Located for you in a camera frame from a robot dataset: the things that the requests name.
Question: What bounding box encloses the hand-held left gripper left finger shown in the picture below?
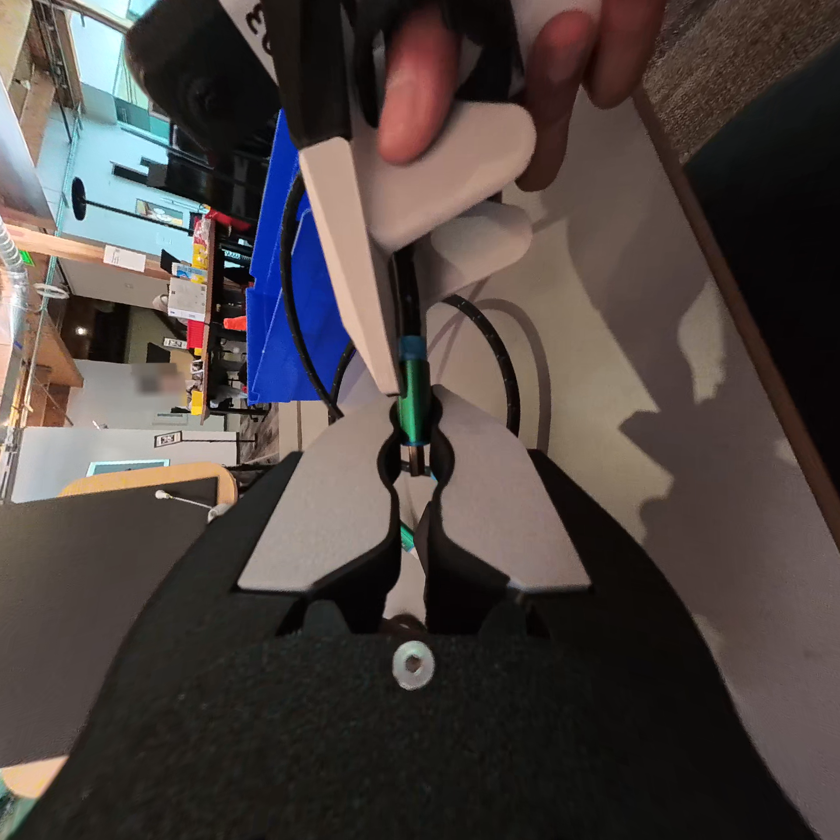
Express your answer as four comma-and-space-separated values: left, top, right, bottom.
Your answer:
238, 397, 401, 595

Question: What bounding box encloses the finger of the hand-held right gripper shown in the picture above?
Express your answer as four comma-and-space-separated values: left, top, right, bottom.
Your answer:
298, 104, 536, 395
423, 203, 534, 316

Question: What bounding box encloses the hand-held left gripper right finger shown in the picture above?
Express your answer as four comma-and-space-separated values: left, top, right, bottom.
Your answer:
425, 386, 592, 590

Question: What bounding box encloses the blue plastic bin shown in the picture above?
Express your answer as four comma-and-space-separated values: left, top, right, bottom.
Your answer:
246, 108, 358, 404

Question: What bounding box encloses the person's right hand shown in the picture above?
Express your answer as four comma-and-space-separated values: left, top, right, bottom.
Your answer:
377, 0, 670, 193

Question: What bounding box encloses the white tablet stand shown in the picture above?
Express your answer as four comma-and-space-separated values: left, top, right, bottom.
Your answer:
154, 489, 227, 524

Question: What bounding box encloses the white cardboard box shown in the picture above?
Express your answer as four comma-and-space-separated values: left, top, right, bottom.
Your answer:
167, 276, 207, 322

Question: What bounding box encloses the black pole round disc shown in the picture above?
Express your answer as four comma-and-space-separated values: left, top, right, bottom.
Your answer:
69, 176, 263, 227

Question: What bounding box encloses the black tablet wooden frame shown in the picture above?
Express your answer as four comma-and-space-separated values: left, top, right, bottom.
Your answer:
0, 462, 237, 798

